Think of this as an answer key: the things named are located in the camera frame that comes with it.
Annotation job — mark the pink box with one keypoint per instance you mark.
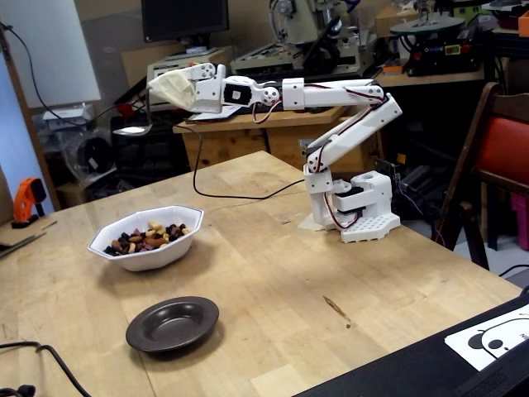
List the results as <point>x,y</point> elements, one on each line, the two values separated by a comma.
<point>520,223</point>

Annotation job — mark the wooden post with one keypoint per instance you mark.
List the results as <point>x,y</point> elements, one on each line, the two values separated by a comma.
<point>25,111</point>

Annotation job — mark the white board panel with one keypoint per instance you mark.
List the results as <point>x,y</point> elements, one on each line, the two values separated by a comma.
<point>53,49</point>

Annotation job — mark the beige control box red button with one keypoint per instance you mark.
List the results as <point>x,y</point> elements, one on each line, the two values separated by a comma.
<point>165,64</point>

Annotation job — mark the beige tape wrap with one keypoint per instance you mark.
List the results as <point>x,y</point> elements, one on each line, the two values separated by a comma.
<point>173,89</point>

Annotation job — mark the white panda sticker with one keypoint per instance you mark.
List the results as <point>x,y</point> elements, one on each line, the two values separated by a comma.
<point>458,341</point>

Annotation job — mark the wooden side table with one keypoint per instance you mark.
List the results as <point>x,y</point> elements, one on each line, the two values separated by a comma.
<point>434,80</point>

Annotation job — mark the black plastic crate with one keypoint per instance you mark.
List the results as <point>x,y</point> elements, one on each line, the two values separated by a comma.
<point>144,153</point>

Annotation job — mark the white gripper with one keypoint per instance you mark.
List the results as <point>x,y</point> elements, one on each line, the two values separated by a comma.
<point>205,98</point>

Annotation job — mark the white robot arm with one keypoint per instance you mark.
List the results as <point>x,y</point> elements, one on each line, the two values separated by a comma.
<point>330,93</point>

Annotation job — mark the white octagonal bowl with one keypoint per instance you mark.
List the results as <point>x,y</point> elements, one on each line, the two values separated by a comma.
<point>157,258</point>

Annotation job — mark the black computer monitor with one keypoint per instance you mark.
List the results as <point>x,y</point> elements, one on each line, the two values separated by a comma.
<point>186,18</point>

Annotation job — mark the clear plastic bag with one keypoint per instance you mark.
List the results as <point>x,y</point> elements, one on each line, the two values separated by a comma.
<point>78,140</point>

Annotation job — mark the brown plate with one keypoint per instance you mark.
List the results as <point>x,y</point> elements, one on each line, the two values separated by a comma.
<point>173,326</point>

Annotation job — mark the wooden workbench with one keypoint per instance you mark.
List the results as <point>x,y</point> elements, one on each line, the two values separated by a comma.
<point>231,144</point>

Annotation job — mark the brown cardboard box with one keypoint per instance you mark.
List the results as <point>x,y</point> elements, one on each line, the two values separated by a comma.
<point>388,20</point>

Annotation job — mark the trail mix nuts and raisins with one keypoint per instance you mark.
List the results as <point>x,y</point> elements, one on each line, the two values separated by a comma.
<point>144,242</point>

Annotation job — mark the metal spoon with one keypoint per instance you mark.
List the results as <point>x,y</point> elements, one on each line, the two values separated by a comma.
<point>132,131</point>

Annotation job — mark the small circuit board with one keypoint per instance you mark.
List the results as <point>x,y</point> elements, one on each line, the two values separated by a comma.
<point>386,167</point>

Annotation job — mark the white paper sheet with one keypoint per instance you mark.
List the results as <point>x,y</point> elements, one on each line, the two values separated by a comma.
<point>231,111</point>

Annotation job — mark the wooden chair red cushion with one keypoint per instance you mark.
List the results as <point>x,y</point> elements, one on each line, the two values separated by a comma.
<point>508,149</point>

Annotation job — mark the large black plastic case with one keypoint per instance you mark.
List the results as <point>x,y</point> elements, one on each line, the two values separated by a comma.
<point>413,372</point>

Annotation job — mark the flat metal file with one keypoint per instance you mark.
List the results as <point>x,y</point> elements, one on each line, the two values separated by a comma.
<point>25,242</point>

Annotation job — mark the orange black printed tool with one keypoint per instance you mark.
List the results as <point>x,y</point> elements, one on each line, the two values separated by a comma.
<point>25,198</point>

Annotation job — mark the beige milling machine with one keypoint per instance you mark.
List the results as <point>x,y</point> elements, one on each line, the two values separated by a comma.
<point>297,25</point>

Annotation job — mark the black green scroll saw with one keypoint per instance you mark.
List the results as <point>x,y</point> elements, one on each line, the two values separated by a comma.
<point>438,54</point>

